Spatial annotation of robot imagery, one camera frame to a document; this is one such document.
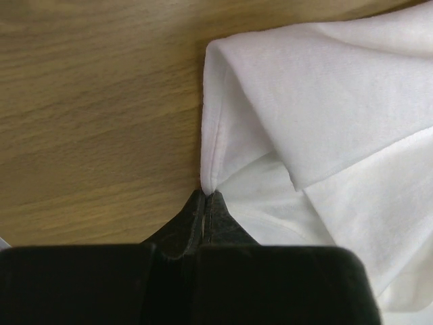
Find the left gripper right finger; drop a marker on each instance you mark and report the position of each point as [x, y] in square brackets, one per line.
[241, 282]

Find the white t shirt red print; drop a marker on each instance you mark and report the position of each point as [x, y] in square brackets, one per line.
[321, 134]

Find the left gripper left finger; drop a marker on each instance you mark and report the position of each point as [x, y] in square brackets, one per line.
[140, 283]

